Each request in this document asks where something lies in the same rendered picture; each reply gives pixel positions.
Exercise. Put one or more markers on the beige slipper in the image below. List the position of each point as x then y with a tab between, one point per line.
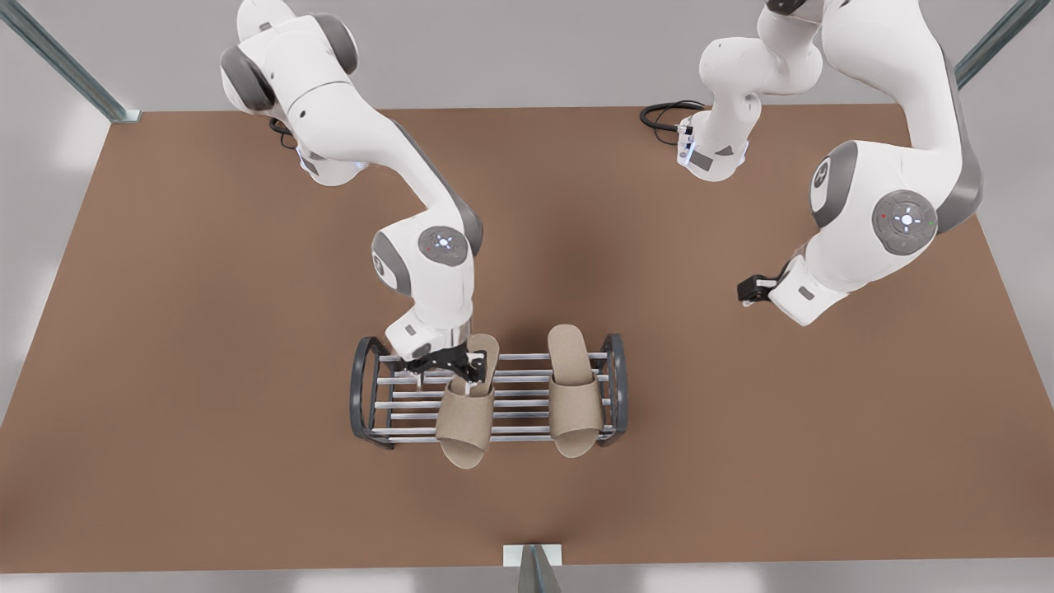
468	412
572	395

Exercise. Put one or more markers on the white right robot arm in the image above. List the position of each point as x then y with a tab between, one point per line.
354	132

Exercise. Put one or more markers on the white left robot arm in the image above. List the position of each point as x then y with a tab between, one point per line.
881	165

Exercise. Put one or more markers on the dark metal shoe rack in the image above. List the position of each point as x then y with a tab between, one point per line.
387	395

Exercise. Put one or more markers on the silver frame post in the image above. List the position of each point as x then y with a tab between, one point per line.
66	62
996	41
535	568

